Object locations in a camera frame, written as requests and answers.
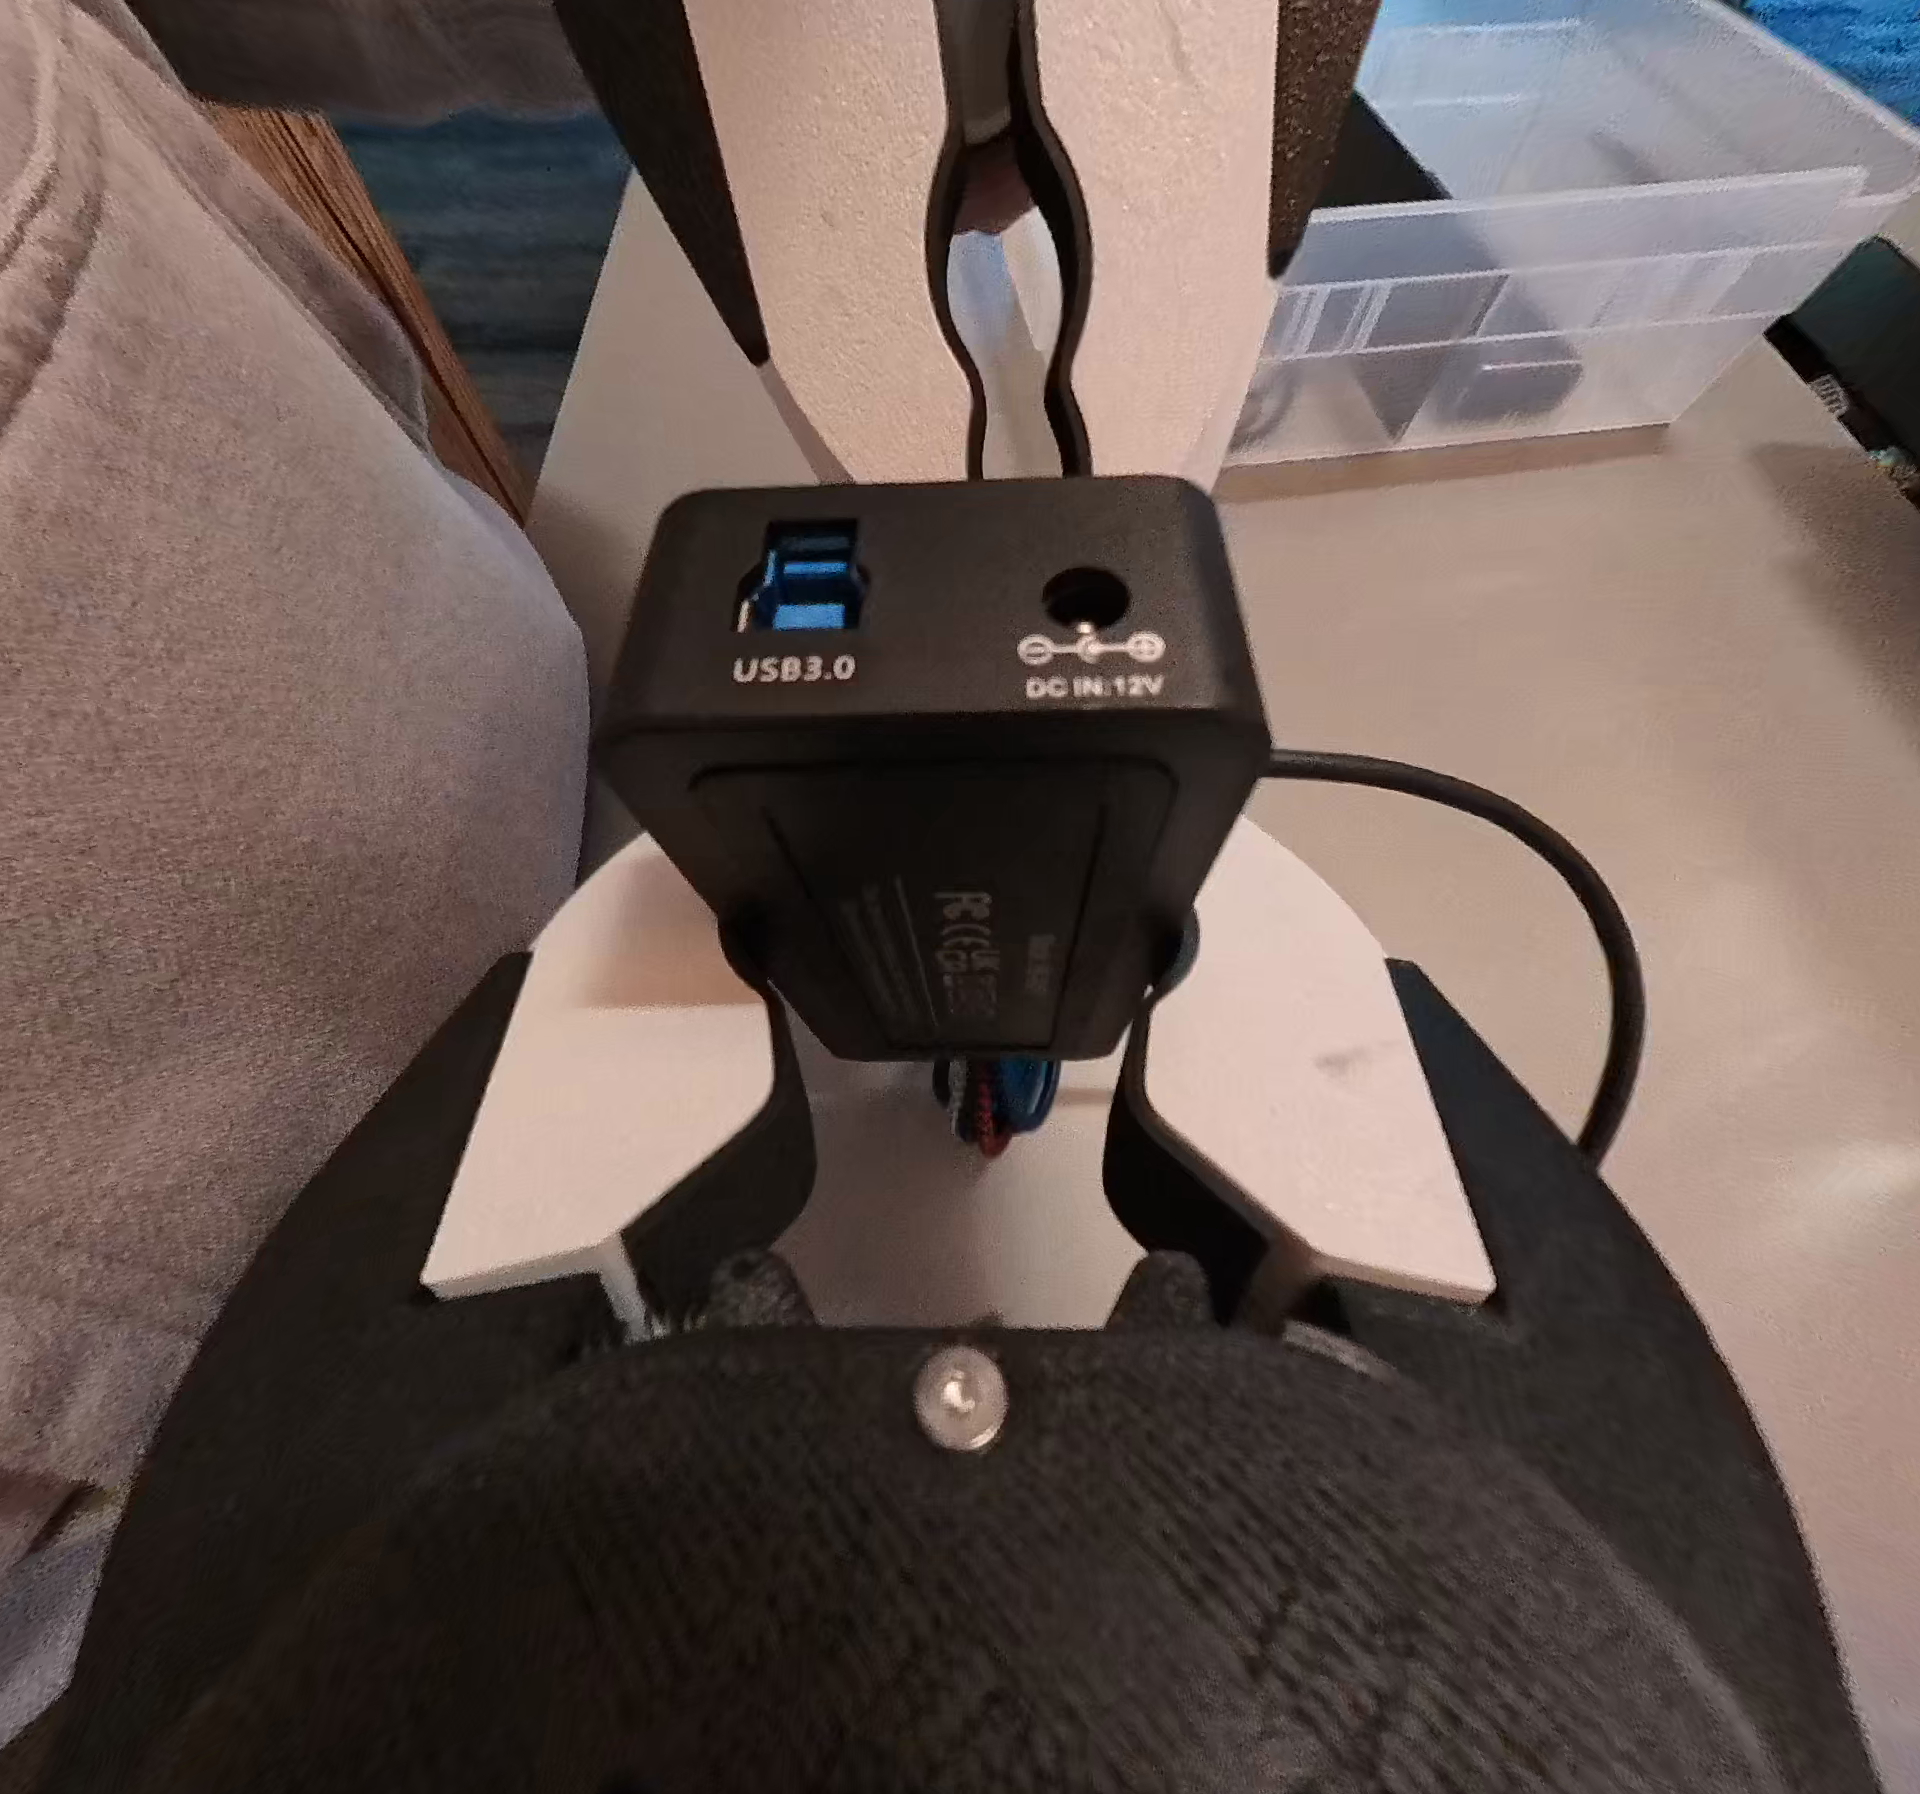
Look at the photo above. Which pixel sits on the person's grey hoodie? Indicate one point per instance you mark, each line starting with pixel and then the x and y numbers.
pixel 226 713

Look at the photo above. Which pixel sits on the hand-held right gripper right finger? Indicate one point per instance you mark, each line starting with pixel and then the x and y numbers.
pixel 1320 1103

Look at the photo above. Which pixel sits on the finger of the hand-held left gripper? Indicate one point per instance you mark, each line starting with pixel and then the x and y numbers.
pixel 1171 174
pixel 840 203

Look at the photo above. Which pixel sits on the clear plastic organiser bin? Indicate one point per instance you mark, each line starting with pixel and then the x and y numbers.
pixel 1620 218

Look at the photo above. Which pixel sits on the black usb hub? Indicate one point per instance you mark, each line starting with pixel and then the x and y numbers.
pixel 929 729

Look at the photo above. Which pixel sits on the black box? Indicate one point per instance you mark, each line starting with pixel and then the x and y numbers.
pixel 1861 353

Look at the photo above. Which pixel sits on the wooden cabinet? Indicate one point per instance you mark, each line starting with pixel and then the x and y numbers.
pixel 391 308

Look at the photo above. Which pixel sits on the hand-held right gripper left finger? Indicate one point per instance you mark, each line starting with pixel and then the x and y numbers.
pixel 601 1073

